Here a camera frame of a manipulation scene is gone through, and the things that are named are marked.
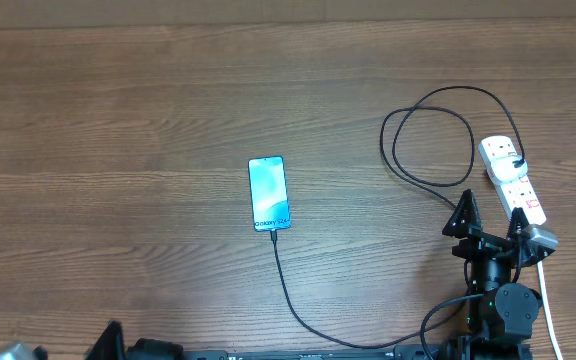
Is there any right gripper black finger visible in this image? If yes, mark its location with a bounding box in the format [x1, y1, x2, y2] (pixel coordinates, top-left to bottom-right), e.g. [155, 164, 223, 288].
[507, 207, 529, 238]
[442, 189, 483, 239]

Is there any Samsung Galaxy smartphone blue screen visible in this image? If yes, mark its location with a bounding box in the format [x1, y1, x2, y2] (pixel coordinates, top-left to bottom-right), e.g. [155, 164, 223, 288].
[248, 156, 292, 232]

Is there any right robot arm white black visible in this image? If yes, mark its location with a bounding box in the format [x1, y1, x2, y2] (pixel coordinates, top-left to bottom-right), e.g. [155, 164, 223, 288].
[437, 190, 558, 360]

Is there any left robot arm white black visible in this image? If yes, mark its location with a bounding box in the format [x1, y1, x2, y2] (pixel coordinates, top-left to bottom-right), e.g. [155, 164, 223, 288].
[85, 321, 184, 360]

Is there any white charger plug adapter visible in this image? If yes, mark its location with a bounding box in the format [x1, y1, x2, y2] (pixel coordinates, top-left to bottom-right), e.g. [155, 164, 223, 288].
[489, 154, 528, 184]

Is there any white power strip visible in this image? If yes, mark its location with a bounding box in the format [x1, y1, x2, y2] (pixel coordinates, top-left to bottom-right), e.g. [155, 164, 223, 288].
[478, 136, 547, 225]

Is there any white power strip cord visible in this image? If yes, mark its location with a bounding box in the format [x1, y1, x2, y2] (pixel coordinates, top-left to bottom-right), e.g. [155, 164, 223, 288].
[535, 259, 564, 360]

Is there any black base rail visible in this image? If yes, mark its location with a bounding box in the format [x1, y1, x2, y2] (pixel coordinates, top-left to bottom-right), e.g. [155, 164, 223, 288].
[177, 342, 534, 360]

